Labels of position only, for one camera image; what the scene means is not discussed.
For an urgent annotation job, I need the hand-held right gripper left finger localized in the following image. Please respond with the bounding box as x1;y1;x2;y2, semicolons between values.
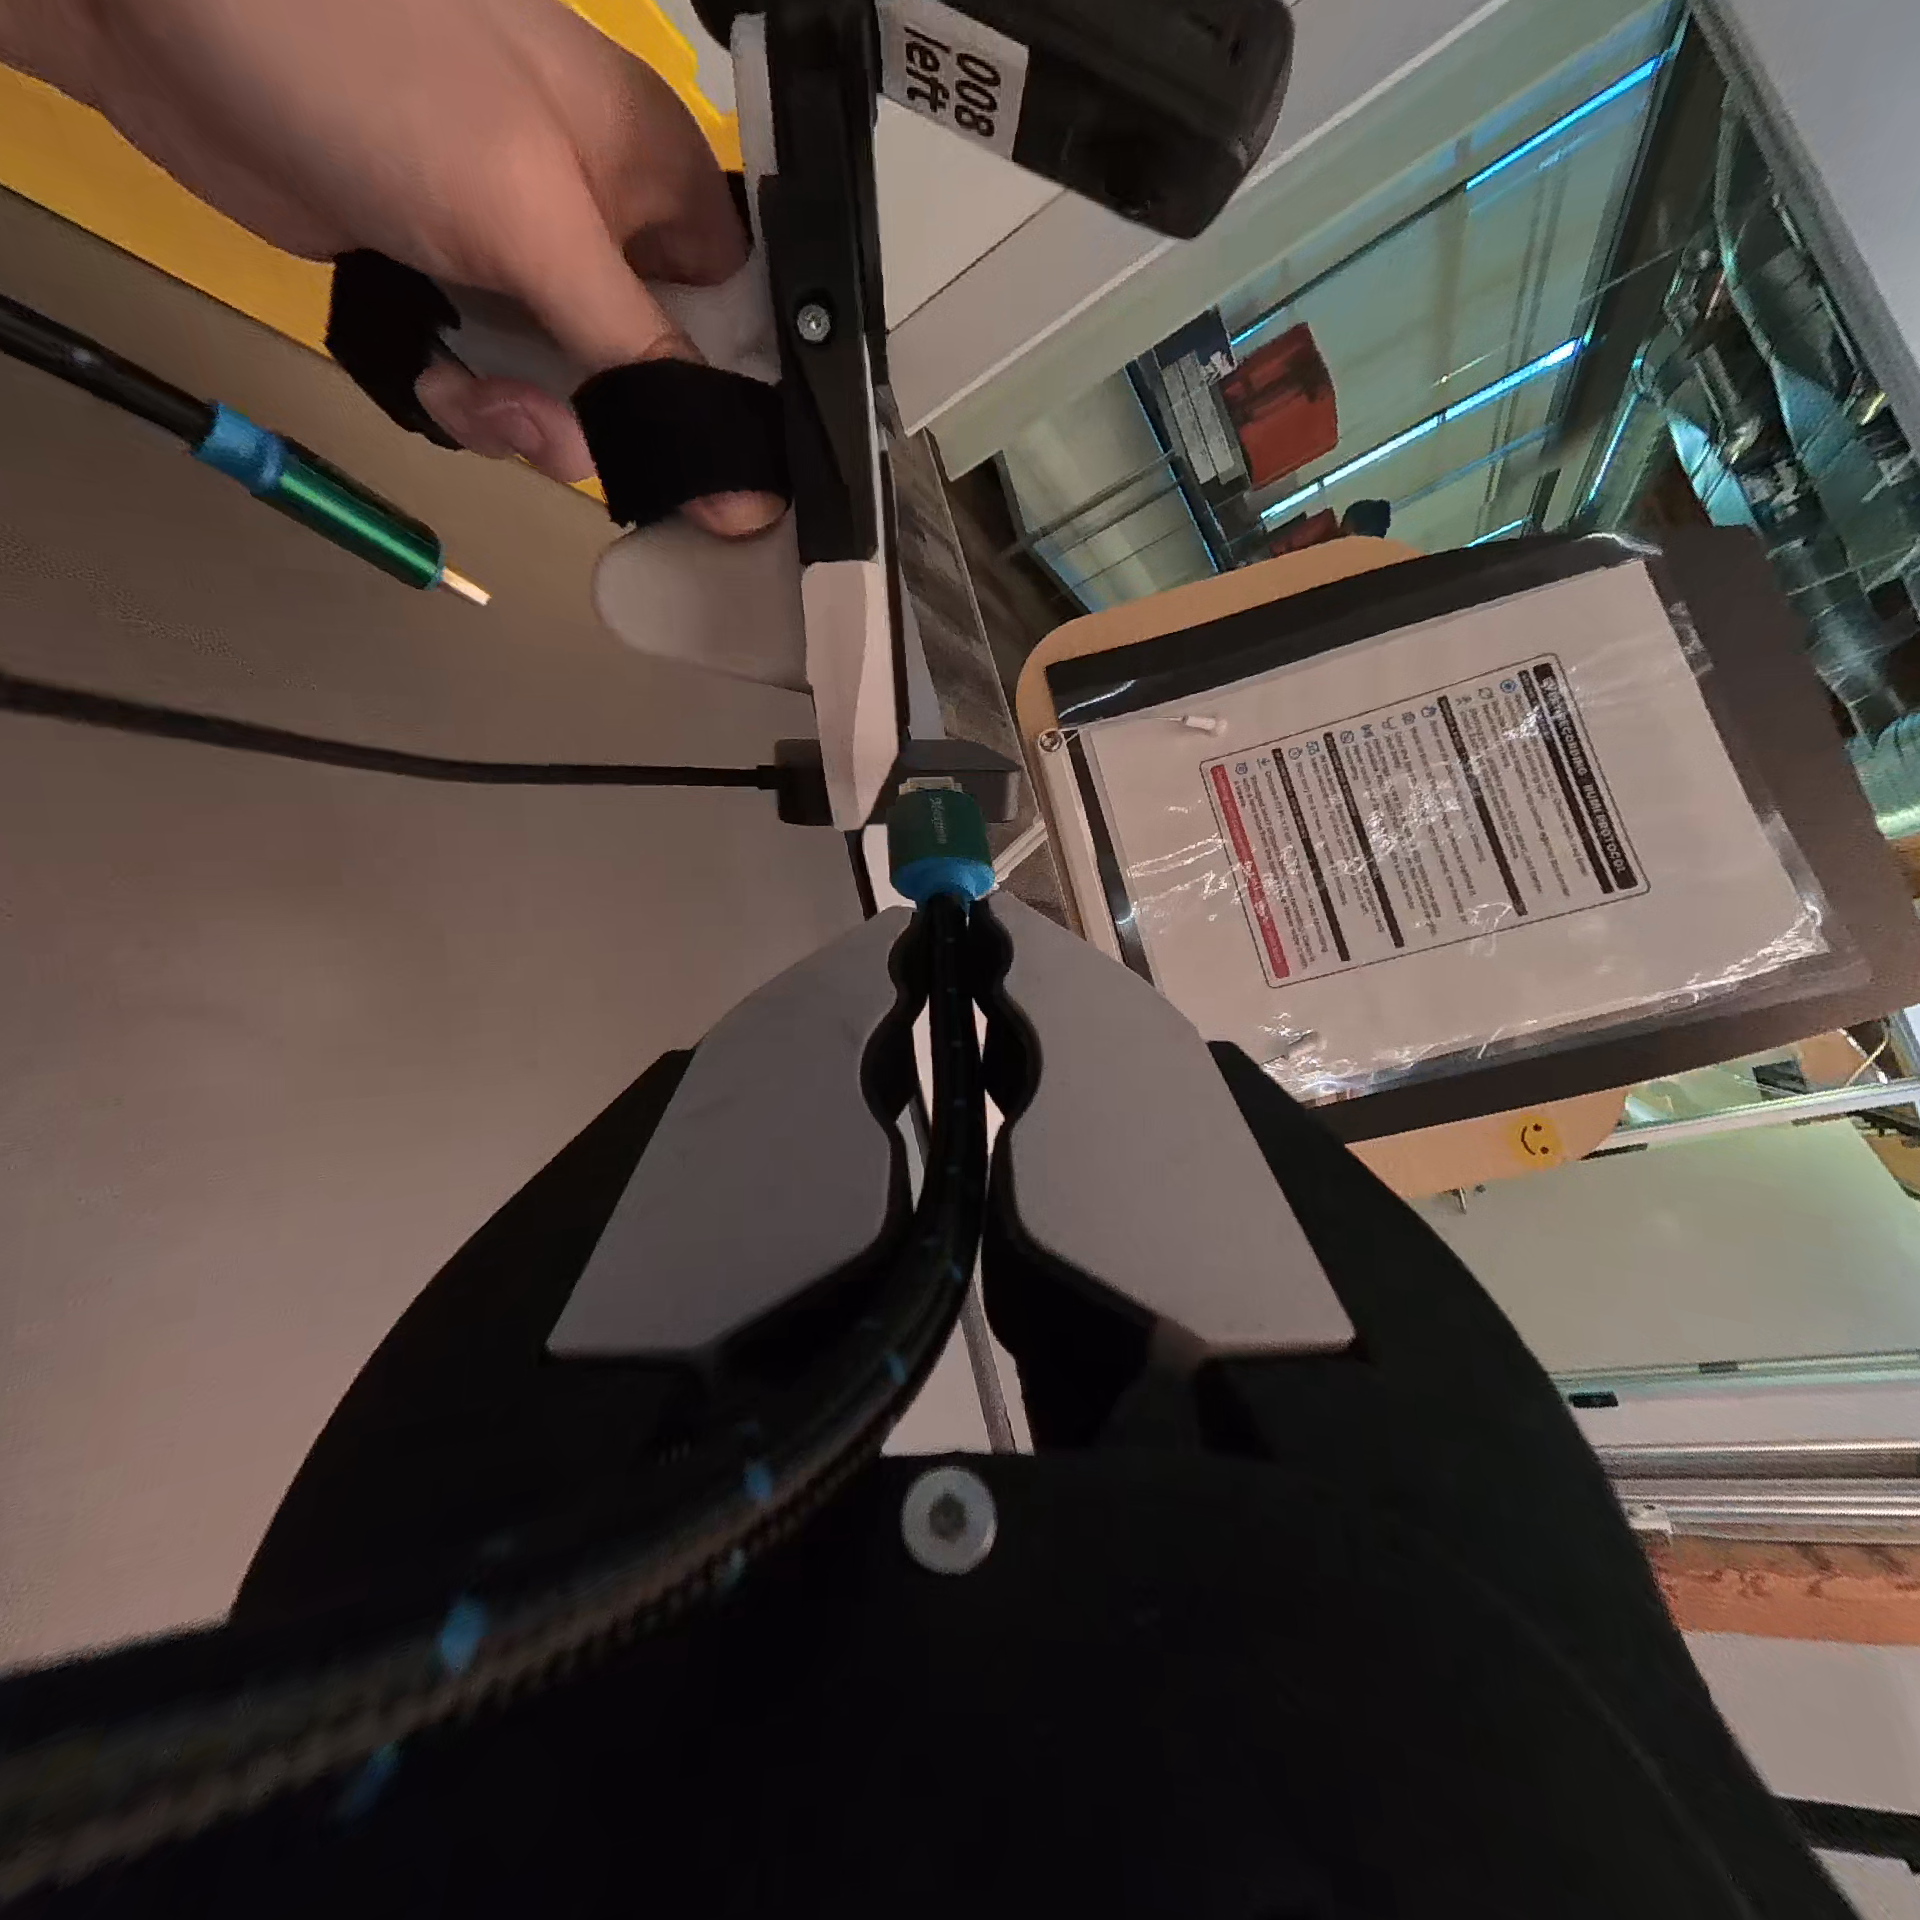
549;904;919;1364

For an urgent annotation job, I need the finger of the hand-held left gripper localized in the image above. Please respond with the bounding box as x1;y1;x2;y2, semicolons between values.
798;559;911;833

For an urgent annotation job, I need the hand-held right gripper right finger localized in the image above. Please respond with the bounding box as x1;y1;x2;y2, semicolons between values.
975;894;1360;1364

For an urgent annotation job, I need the person's left hand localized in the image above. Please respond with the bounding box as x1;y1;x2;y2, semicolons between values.
0;0;793;543

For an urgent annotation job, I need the red box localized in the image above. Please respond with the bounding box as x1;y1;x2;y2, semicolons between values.
1217;318;1340;489

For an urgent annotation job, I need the laminated instruction sheet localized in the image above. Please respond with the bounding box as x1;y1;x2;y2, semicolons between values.
1038;522;1920;1150
1077;559;1839;1103

